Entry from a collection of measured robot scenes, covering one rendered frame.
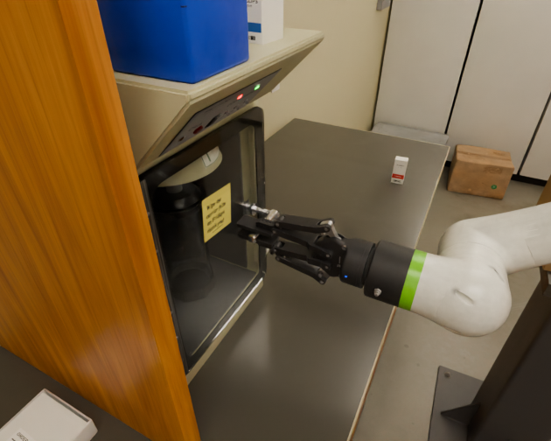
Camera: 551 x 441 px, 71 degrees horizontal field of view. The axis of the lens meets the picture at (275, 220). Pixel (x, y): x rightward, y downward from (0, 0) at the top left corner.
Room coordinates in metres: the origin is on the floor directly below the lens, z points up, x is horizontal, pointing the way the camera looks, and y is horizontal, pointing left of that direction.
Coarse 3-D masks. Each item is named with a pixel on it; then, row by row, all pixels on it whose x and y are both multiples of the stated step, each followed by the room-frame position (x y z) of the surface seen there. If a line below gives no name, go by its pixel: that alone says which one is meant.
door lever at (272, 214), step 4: (256, 204) 0.62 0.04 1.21; (252, 208) 0.60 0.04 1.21; (256, 208) 0.61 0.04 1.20; (260, 208) 0.60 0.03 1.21; (264, 208) 0.60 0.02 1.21; (252, 212) 0.60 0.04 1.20; (256, 212) 0.60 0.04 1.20; (260, 212) 0.60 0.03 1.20; (264, 212) 0.60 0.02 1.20; (268, 212) 0.59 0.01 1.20; (272, 212) 0.59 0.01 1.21; (276, 212) 0.59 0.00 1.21; (268, 216) 0.58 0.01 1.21; (272, 216) 0.58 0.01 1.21; (276, 216) 0.58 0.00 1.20; (272, 220) 0.57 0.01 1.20; (252, 232) 0.53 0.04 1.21; (248, 236) 0.52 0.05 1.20; (252, 236) 0.52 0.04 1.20; (256, 236) 0.52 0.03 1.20; (260, 236) 0.53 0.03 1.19; (248, 240) 0.52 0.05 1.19; (252, 240) 0.52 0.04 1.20; (256, 240) 0.52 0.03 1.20
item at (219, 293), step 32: (224, 128) 0.55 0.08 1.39; (256, 128) 0.63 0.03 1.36; (192, 160) 0.48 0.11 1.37; (224, 160) 0.54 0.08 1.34; (256, 160) 0.63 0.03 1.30; (160, 192) 0.42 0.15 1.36; (192, 192) 0.47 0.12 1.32; (256, 192) 0.62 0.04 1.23; (160, 224) 0.41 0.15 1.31; (192, 224) 0.46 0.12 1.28; (192, 256) 0.45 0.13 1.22; (224, 256) 0.52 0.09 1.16; (256, 256) 0.61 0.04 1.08; (192, 288) 0.44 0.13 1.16; (224, 288) 0.51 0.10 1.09; (192, 320) 0.43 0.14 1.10; (224, 320) 0.50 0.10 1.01; (192, 352) 0.42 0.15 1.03
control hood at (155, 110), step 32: (288, 32) 0.60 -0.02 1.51; (320, 32) 0.60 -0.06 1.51; (256, 64) 0.44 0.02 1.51; (288, 64) 0.55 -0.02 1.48; (128, 96) 0.36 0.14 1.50; (160, 96) 0.34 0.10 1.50; (192, 96) 0.33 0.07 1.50; (224, 96) 0.41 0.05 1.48; (256, 96) 0.58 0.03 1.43; (128, 128) 0.37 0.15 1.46; (160, 128) 0.35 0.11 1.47
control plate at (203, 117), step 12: (276, 72) 0.53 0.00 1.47; (252, 84) 0.47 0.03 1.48; (264, 84) 0.53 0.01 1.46; (228, 96) 0.42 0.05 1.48; (252, 96) 0.54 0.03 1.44; (204, 108) 0.38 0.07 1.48; (216, 108) 0.42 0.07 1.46; (228, 108) 0.48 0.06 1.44; (240, 108) 0.55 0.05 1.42; (192, 120) 0.38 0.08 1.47; (204, 120) 0.42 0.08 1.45; (216, 120) 0.48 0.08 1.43; (180, 132) 0.38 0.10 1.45; (192, 132) 0.43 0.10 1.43
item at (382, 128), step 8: (376, 128) 3.14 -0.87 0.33; (384, 128) 3.15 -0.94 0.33; (392, 128) 3.15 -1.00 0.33; (400, 128) 3.15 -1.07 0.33; (408, 128) 3.14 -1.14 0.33; (400, 136) 2.96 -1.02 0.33; (408, 136) 2.96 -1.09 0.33; (416, 136) 2.96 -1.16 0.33; (424, 136) 2.96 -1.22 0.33; (432, 136) 2.96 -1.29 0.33; (440, 136) 2.96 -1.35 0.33; (448, 136) 2.96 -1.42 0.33
